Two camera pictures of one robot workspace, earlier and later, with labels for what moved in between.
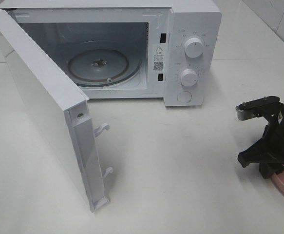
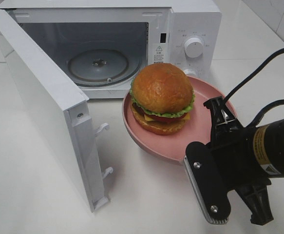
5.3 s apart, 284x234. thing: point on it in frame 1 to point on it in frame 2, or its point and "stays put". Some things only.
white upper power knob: [194, 48] stays put
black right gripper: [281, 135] to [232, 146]
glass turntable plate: [103, 67] stays put
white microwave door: [61, 108] stays put
